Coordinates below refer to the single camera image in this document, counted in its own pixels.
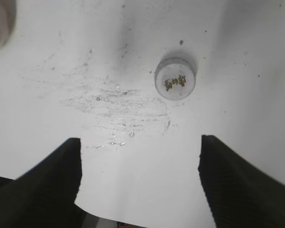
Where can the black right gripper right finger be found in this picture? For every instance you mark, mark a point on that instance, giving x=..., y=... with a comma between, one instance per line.
x=239, y=195

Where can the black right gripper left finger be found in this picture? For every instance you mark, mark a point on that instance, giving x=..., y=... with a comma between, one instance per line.
x=44, y=197

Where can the white bottle cap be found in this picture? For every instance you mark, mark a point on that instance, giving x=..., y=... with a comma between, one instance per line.
x=174, y=78

